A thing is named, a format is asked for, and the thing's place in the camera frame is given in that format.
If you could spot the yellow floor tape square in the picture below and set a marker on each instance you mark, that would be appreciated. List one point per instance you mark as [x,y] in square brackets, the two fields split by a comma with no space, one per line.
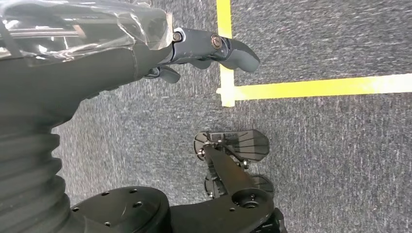
[289,88]

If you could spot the black ribbed robot foot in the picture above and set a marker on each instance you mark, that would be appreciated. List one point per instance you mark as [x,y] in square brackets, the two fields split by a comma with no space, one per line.
[251,144]

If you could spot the black round robot joint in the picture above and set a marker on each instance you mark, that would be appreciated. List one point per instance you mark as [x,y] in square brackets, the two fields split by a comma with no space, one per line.
[128,212]

